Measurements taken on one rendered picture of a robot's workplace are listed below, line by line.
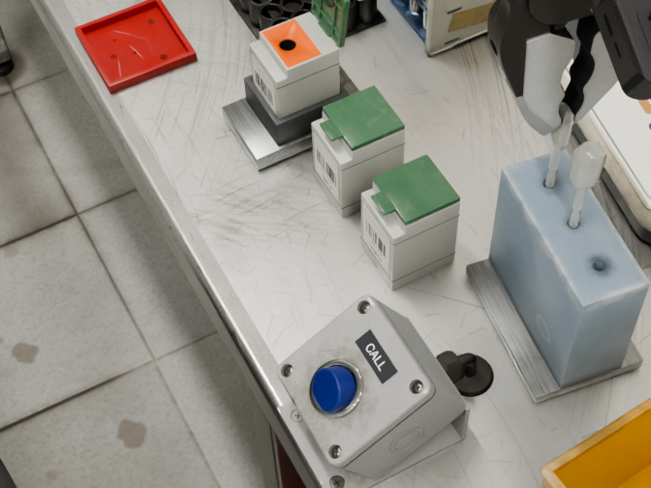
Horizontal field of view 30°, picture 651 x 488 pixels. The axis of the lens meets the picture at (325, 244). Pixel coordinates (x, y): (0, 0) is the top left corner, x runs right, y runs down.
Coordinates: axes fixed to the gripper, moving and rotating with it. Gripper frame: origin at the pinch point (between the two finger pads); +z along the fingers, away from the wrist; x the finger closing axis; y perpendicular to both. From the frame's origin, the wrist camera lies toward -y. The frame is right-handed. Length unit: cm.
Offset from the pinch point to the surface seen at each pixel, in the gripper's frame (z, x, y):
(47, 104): 103, 25, 110
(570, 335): 8.7, 2.0, -7.6
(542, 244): 5.6, 2.0, -3.4
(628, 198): 12.7, -7.6, 2.1
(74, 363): 103, 33, 60
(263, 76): 9.5, 11.4, 17.6
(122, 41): 15.0, 18.6, 29.8
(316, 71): 8.6, 8.3, 16.0
